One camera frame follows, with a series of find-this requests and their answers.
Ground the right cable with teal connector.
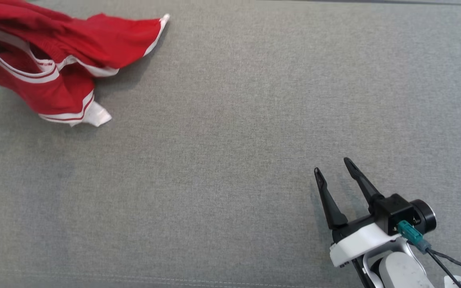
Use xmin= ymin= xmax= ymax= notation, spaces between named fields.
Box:
xmin=397 ymin=220 xmax=461 ymax=288

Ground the red shorts white band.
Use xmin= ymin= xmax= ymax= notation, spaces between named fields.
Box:
xmin=0 ymin=0 xmax=171 ymax=78

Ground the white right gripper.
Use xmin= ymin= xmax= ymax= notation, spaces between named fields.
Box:
xmin=315 ymin=157 xmax=405 ymax=268

